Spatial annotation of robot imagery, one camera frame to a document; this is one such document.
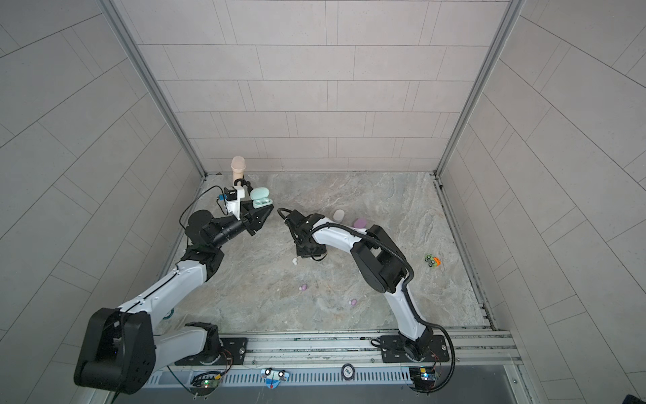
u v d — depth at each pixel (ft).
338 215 3.29
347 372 2.23
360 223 3.25
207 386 2.12
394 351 2.32
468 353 2.33
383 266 1.72
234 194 2.09
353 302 2.60
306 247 2.66
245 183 2.98
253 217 2.20
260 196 2.41
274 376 2.15
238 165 2.71
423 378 2.22
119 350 1.29
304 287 2.71
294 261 2.91
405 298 1.84
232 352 2.30
